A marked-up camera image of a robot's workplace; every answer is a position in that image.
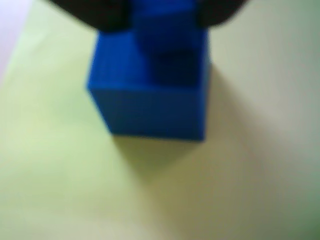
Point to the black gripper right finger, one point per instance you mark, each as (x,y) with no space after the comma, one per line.
(217,11)

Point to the green paper square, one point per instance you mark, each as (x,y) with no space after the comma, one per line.
(62,175)

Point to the small blue cube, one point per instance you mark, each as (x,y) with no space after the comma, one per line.
(150,112)

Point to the tiny blue cube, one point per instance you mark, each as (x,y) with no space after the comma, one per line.
(165,37)

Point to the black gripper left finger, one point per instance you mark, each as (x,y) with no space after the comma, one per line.
(100,13)

